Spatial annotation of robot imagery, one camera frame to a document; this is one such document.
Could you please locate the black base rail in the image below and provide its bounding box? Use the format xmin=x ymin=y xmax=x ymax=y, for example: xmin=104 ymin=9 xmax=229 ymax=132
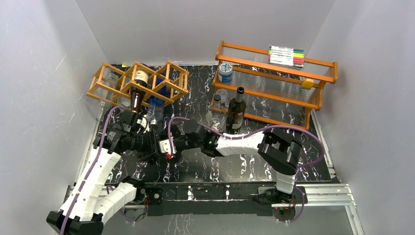
xmin=124 ymin=181 xmax=307 ymax=217

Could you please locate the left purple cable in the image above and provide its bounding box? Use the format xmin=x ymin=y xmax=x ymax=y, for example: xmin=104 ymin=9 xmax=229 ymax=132
xmin=59 ymin=105 xmax=127 ymax=235

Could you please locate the dark wine bottle brown label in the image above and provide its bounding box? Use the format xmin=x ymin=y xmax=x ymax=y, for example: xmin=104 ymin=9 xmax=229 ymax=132
xmin=226 ymin=87 xmax=246 ymax=134

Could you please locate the blue plastic bottle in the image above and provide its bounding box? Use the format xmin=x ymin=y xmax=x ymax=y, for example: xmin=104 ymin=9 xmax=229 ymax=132
xmin=146 ymin=77 xmax=170 ymax=125

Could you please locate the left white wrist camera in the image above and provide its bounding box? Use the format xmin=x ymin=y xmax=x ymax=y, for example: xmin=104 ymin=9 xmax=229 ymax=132
xmin=137 ymin=117 xmax=149 ymax=132

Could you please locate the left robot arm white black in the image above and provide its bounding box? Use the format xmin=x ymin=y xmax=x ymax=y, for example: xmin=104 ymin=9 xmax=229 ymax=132
xmin=46 ymin=110 xmax=161 ymax=235

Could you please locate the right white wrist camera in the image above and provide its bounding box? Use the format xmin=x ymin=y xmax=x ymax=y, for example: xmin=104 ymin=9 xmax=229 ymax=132
xmin=158 ymin=139 xmax=176 ymax=160

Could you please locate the marker pen pack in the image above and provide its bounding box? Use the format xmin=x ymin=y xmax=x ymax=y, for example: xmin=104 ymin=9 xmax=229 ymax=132
xmin=268 ymin=45 xmax=305 ymax=68

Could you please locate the brown wine bottle gold cap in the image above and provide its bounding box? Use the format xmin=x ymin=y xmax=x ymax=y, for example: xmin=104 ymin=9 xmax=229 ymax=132
xmin=130 ymin=69 xmax=149 ymax=113

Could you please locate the blue lidded jar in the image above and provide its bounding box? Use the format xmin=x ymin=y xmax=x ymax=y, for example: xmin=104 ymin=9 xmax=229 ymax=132
xmin=218 ymin=63 xmax=233 ymax=83

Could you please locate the yellow block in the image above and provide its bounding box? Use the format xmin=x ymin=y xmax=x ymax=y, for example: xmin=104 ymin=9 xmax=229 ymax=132
xmin=301 ymin=78 xmax=314 ymax=89

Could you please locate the orange wooden wine rack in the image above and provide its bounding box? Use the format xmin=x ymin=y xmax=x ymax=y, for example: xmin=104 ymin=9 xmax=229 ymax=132
xmin=87 ymin=61 xmax=189 ymax=107

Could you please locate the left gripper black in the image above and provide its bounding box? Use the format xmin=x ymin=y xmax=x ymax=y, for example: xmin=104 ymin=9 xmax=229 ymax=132
xmin=130 ymin=128 xmax=165 ymax=161

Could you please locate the small clear plastic cup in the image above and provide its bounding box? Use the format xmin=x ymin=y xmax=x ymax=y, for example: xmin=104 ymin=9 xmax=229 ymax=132
xmin=215 ymin=89 xmax=228 ymax=103

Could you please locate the orange wooden shelf rack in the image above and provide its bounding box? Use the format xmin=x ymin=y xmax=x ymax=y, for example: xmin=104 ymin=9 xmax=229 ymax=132
xmin=213 ymin=41 xmax=338 ymax=129

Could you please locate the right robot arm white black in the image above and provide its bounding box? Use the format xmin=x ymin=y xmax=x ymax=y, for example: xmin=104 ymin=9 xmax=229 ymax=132
xmin=167 ymin=118 xmax=302 ymax=203

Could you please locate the clear glass bottle black cap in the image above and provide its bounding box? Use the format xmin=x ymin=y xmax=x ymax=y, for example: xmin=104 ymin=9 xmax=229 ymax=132
xmin=206 ymin=94 xmax=227 ymax=133

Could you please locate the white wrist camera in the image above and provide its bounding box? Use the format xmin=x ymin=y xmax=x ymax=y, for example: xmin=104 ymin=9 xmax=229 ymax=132
xmin=158 ymin=139 xmax=176 ymax=160
xmin=137 ymin=117 xmax=149 ymax=132

